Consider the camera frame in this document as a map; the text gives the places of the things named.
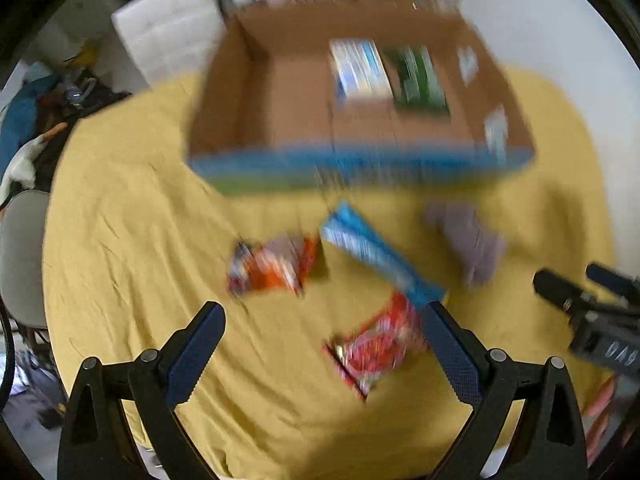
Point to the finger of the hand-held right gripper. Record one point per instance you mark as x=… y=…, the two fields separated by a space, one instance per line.
x=612 y=279
x=557 y=290

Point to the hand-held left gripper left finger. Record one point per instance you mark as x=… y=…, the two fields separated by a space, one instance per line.
x=194 y=357

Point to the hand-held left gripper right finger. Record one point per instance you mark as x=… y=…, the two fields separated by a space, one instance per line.
x=450 y=357

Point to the red snack packet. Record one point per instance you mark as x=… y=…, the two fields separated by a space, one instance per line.
x=380 y=347

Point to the purple grey cloth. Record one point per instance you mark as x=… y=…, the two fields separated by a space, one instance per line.
x=472 y=245

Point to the orange snack packet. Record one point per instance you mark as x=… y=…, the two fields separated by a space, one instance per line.
x=272 y=267

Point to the long blue packet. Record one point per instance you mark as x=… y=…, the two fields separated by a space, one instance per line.
x=370 y=250

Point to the brown cardboard box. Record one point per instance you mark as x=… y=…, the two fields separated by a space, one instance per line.
x=300 y=110

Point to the person's right hand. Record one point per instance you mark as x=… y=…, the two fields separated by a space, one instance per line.
x=600 y=405

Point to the yellow tablecloth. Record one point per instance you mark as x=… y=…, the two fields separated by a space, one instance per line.
x=140 y=260

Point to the grey chair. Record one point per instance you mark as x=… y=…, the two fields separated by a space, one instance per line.
x=22 y=260

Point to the green packet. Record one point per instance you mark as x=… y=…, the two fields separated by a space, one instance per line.
x=417 y=80

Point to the pile of clothes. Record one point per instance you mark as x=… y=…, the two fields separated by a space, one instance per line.
x=45 y=110

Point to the blue and white packet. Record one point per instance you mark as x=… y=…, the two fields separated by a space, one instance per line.
x=360 y=70

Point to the white padded chair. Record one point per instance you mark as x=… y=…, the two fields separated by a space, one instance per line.
x=170 y=30

